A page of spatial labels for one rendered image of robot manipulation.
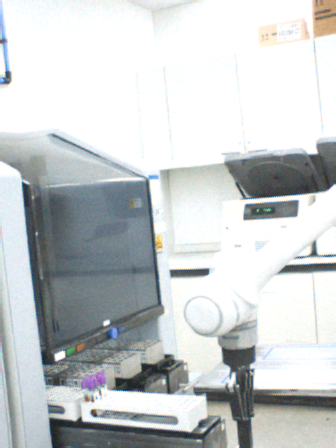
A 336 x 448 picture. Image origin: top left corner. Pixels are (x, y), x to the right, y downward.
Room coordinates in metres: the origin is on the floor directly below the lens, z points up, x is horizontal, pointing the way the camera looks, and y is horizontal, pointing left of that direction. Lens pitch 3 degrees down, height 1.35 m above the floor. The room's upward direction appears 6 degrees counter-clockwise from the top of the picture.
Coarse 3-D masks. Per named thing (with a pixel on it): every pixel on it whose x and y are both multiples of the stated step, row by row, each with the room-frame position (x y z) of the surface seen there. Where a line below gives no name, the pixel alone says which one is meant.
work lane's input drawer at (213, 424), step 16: (208, 416) 1.46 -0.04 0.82; (64, 432) 1.51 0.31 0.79; (80, 432) 1.49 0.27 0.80; (96, 432) 1.47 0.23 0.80; (112, 432) 1.45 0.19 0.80; (128, 432) 1.44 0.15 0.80; (144, 432) 1.42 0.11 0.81; (160, 432) 1.40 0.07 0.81; (176, 432) 1.39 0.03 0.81; (192, 432) 1.37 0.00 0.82; (208, 432) 1.39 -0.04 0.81; (224, 432) 1.46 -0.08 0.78
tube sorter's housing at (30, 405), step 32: (64, 128) 2.22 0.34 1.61; (128, 160) 2.10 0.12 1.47; (0, 192) 1.44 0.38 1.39; (160, 192) 2.15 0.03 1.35; (0, 224) 1.43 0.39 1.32; (0, 256) 1.42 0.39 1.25; (32, 256) 2.29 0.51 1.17; (0, 288) 1.42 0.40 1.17; (32, 288) 1.51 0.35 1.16; (160, 288) 2.09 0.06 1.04; (0, 320) 1.42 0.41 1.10; (32, 320) 1.50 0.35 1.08; (160, 320) 2.07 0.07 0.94; (32, 352) 1.48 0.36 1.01; (32, 384) 1.47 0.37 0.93; (32, 416) 1.46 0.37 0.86
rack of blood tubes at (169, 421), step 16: (112, 400) 1.51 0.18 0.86; (128, 400) 1.49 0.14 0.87; (144, 400) 1.48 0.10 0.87; (160, 400) 1.47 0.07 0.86; (176, 400) 1.47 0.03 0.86; (192, 400) 1.45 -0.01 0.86; (112, 416) 1.49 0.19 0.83; (128, 416) 1.48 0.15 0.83; (144, 416) 1.53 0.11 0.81; (160, 416) 1.52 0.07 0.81; (176, 416) 1.39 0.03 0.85; (192, 416) 1.39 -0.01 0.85
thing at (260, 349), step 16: (256, 352) 1.99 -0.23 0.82; (272, 352) 1.97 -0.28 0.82; (288, 352) 1.95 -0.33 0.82; (304, 352) 1.93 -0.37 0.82; (320, 352) 1.90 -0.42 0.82; (224, 368) 1.85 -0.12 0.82; (256, 368) 1.81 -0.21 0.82; (272, 368) 1.79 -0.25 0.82; (288, 368) 1.77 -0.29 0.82; (304, 368) 1.76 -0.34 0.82; (320, 368) 1.74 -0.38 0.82; (208, 384) 1.71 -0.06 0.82; (224, 384) 1.69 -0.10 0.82; (256, 384) 1.66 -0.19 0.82; (272, 384) 1.64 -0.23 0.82; (288, 384) 1.63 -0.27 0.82; (304, 384) 1.61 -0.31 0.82; (320, 384) 1.60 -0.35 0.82
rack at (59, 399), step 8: (48, 392) 1.62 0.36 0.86; (56, 392) 1.61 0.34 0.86; (64, 392) 1.61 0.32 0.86; (72, 392) 1.60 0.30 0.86; (80, 392) 1.59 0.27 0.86; (48, 400) 1.55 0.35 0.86; (56, 400) 1.54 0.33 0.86; (64, 400) 1.54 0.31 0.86; (72, 400) 1.53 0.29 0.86; (80, 400) 1.55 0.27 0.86; (48, 408) 1.66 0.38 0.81; (56, 408) 1.65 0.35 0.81; (64, 408) 1.53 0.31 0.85; (72, 408) 1.52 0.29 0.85; (80, 408) 1.54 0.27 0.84; (48, 416) 1.56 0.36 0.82; (56, 416) 1.54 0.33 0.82; (64, 416) 1.53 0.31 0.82; (72, 416) 1.52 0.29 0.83; (80, 416) 1.54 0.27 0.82
